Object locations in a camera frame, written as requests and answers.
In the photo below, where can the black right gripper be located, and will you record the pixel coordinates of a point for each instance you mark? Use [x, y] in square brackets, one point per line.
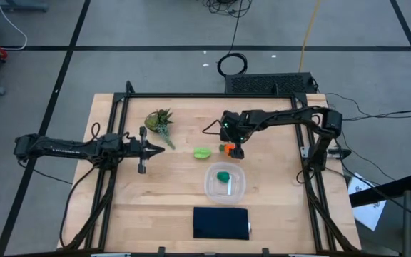
[235, 126]

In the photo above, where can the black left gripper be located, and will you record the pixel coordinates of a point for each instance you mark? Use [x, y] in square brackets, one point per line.
[142, 150]

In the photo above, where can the orange toy vegetable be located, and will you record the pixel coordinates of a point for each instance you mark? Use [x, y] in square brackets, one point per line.
[229, 148]

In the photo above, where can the dark green toy bell pepper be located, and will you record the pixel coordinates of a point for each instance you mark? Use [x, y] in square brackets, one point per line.
[223, 177]

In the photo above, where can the lime green toy vegetable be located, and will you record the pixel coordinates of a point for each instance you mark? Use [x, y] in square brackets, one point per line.
[202, 153]

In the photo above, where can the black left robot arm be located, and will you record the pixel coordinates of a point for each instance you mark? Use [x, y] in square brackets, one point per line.
[55, 150]

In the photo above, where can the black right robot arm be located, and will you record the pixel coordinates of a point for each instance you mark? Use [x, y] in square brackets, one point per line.
[287, 116]

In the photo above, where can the clear plastic tupperware container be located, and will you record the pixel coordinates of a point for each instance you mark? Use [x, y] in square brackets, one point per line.
[212, 194]

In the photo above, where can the potted succulent plant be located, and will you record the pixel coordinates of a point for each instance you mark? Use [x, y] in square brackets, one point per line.
[157, 121]

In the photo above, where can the dark blue folded cloth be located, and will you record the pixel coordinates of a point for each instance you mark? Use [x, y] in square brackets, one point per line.
[219, 223]

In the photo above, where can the black computer case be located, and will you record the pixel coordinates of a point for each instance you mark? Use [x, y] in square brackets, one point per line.
[269, 84]

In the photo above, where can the white paper sheet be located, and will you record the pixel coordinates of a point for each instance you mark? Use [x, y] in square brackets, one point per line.
[369, 214]

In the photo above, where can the black desk beam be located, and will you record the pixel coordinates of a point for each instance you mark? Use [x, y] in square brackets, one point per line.
[387, 191]

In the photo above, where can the black aluminium table frame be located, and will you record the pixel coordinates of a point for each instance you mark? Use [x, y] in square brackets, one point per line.
[209, 95]

